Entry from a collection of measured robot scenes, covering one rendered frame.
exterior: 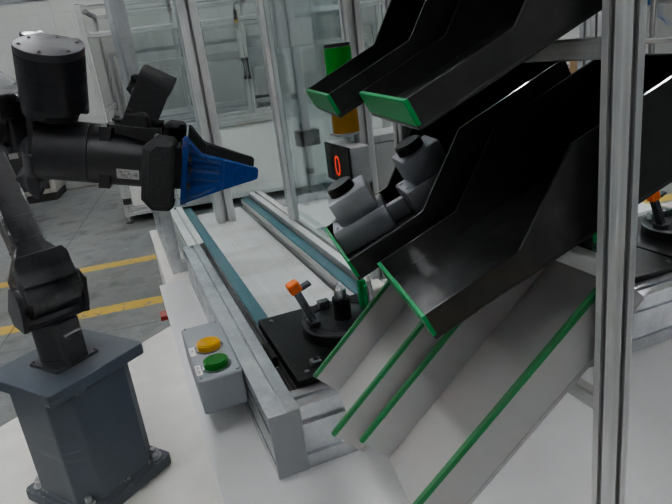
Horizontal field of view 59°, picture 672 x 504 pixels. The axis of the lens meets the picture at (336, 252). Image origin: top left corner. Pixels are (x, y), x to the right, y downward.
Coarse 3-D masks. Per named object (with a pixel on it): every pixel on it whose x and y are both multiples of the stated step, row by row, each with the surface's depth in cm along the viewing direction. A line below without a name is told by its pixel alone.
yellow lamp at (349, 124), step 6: (348, 114) 106; (354, 114) 107; (336, 120) 107; (342, 120) 106; (348, 120) 106; (354, 120) 107; (336, 126) 107; (342, 126) 107; (348, 126) 107; (354, 126) 107; (336, 132) 108; (342, 132) 107; (348, 132) 107
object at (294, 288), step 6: (288, 282) 93; (294, 282) 92; (306, 282) 93; (288, 288) 92; (294, 288) 92; (300, 288) 92; (294, 294) 92; (300, 294) 93; (300, 300) 93; (300, 306) 95; (306, 306) 94; (306, 312) 94; (312, 312) 94; (312, 318) 95
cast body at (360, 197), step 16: (336, 192) 63; (352, 192) 62; (368, 192) 62; (336, 208) 62; (352, 208) 63; (368, 208) 63; (384, 208) 63; (400, 208) 65; (336, 224) 66; (352, 224) 63; (368, 224) 63; (384, 224) 63; (352, 240) 64; (368, 240) 64
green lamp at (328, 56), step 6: (330, 48) 103; (336, 48) 102; (342, 48) 102; (348, 48) 103; (324, 54) 104; (330, 54) 103; (336, 54) 103; (342, 54) 103; (348, 54) 103; (324, 60) 105; (330, 60) 103; (336, 60) 103; (342, 60) 103; (348, 60) 104; (330, 66) 104; (336, 66) 103; (330, 72) 104
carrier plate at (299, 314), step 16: (272, 320) 104; (288, 320) 103; (272, 336) 98; (288, 336) 98; (288, 352) 92; (304, 352) 92; (320, 352) 91; (288, 368) 88; (304, 368) 87; (304, 384) 84
